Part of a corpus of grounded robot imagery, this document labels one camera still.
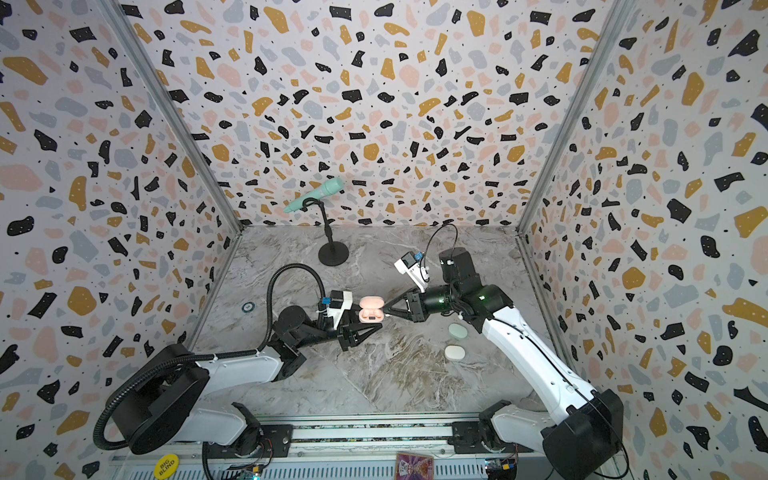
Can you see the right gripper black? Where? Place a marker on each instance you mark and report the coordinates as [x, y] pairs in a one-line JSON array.
[[411, 305]]

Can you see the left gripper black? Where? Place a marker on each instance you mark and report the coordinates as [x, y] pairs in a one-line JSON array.
[[349, 334]]

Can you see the pink earbud charging case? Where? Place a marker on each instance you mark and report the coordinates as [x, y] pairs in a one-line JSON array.
[[371, 309]]

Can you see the mint green earbud charging case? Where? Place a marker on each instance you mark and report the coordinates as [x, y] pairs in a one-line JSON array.
[[457, 331]]

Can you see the white earbud charging case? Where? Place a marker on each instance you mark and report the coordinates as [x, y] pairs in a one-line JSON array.
[[454, 353]]

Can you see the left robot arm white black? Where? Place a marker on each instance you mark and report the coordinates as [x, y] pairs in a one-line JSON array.
[[162, 402]]

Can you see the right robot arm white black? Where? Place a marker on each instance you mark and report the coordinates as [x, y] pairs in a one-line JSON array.
[[579, 429]]

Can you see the black microphone stand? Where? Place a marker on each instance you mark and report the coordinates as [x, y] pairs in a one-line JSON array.
[[333, 253]]

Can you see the colourful card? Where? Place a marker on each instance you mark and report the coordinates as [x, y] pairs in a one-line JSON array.
[[414, 467]]

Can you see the mint green microphone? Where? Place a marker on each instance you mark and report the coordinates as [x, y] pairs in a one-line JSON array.
[[328, 188]]

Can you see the yellow round sticker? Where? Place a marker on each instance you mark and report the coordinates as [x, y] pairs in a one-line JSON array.
[[166, 467]]

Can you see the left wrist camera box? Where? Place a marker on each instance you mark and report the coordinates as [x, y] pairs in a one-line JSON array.
[[337, 303]]

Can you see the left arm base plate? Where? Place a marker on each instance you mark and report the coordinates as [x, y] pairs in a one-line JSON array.
[[273, 438]]

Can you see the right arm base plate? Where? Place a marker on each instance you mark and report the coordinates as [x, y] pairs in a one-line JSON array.
[[476, 437]]

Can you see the aluminium rail frame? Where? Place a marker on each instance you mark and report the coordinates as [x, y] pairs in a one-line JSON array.
[[344, 447]]

